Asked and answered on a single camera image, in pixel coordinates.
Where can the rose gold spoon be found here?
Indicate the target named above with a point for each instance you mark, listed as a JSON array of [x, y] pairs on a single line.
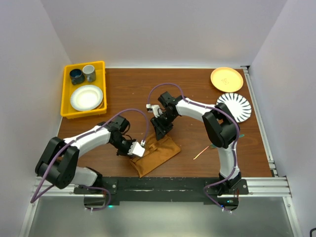
[[201, 152]]

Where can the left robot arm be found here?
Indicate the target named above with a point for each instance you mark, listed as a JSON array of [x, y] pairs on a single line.
[[61, 156]]

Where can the yellow plate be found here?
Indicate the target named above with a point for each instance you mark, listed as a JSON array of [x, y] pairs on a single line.
[[226, 79]]

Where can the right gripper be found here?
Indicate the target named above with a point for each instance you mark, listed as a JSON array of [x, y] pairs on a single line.
[[161, 131]]

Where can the dark blue mug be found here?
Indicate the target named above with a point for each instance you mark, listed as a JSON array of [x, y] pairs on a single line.
[[76, 76]]

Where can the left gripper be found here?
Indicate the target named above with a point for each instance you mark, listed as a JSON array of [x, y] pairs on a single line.
[[125, 153]]

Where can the brown cloth napkin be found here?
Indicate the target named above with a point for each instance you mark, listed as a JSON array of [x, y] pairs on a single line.
[[157, 152]]

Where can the iridescent fork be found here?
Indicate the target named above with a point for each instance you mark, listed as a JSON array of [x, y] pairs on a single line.
[[213, 146]]

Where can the yellow plastic tray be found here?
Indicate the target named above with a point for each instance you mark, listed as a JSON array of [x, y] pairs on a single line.
[[66, 109]]

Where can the grey mug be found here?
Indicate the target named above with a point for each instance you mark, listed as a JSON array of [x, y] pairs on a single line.
[[89, 72]]

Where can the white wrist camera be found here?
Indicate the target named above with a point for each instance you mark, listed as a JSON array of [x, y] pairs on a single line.
[[155, 109], [136, 149]]

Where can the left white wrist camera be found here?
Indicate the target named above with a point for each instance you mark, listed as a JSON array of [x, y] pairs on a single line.
[[136, 149]]

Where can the black striped white plate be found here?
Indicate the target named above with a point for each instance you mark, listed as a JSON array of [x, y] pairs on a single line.
[[238, 105]]

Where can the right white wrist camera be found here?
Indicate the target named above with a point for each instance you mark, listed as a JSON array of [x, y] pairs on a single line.
[[155, 109]]

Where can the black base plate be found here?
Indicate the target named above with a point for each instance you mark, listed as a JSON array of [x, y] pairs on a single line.
[[161, 189]]

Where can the white bowl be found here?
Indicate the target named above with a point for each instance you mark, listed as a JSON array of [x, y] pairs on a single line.
[[86, 98]]

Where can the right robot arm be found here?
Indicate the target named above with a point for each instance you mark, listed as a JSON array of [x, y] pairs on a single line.
[[221, 128]]

